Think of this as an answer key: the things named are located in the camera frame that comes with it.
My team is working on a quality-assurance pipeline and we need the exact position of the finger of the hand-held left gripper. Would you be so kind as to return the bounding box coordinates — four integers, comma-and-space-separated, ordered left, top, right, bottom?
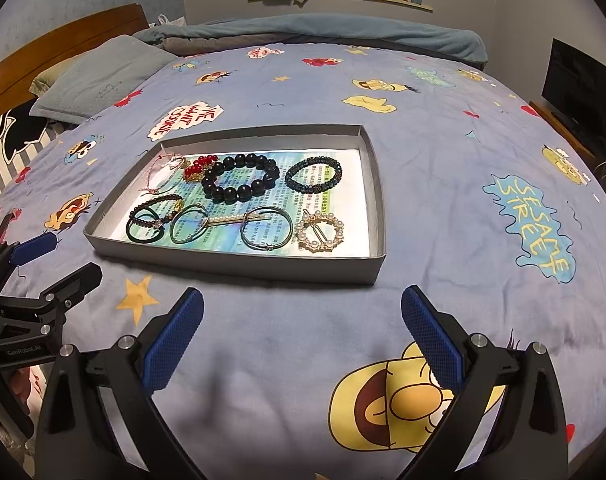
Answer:
0, 232, 58, 282
0, 262, 104, 312

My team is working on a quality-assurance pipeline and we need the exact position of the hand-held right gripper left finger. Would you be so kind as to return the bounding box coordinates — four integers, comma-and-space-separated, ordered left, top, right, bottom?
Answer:
35, 287, 205, 480

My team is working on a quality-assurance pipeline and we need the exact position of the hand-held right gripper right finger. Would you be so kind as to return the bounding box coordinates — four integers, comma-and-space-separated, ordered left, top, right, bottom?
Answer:
400, 285, 569, 480

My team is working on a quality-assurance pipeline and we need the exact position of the black hair tie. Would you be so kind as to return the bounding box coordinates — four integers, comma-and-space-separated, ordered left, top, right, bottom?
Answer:
126, 217, 165, 246

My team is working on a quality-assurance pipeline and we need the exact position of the shallow grey cardboard box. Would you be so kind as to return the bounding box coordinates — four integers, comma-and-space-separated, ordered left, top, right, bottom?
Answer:
83, 125, 388, 287

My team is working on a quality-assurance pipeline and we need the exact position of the small dark bead bracelet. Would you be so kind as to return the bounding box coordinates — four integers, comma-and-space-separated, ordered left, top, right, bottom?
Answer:
128, 195, 185, 226

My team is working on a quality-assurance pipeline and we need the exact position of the silver hoop bangle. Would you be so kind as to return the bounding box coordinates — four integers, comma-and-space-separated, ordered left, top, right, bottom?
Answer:
169, 204, 209, 246
239, 205, 294, 251

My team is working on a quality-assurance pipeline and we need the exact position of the pearl bar hair clip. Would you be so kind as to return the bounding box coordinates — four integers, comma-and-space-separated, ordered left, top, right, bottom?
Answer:
205, 212, 271, 229

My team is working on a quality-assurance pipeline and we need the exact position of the large black bead bracelet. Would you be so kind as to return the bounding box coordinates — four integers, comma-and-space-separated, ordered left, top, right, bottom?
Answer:
201, 152, 280, 204

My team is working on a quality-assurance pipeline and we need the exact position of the red bead gold charm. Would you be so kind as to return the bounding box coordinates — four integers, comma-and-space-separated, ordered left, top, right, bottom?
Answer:
184, 155, 219, 183

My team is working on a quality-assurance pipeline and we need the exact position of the round pearl hair clip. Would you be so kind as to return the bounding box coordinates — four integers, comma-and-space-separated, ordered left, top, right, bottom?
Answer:
295, 210, 346, 252

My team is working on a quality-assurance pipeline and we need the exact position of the striped black-white print pillow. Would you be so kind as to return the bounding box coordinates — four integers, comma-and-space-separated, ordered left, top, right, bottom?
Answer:
0, 100, 66, 201

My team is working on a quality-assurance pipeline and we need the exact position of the blue-green printed paper sheet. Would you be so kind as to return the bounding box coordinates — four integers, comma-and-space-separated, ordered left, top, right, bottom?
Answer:
103, 147, 374, 257

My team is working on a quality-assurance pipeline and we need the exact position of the grey-green pillow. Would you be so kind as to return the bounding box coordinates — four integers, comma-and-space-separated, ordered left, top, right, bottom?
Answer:
30, 35, 176, 123

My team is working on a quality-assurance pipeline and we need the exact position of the wooden headboard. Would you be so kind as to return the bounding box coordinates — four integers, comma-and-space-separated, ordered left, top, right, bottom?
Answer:
0, 4, 148, 116

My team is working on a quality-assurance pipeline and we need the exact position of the wooden screen stand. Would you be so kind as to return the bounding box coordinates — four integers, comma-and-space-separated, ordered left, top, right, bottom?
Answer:
528, 100, 596, 161

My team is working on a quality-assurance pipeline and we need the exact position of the grey blanket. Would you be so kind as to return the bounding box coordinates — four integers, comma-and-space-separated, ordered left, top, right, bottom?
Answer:
160, 35, 294, 56

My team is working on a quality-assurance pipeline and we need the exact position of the cartoon printed blue bedsheet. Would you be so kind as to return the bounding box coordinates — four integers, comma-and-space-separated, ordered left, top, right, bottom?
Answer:
0, 42, 606, 480

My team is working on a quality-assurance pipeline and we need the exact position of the black flat screen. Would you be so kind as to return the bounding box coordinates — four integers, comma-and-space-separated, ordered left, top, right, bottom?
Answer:
540, 37, 606, 153

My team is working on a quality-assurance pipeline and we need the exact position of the blue blanket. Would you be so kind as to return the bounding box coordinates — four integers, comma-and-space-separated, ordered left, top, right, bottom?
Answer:
133, 14, 486, 63

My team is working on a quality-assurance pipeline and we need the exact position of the pink string bracelet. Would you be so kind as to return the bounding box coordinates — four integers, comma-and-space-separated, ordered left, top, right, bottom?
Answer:
139, 152, 189, 196

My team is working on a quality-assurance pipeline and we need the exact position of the teal bead bracelet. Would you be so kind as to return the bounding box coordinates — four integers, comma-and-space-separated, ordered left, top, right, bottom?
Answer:
284, 156, 344, 194

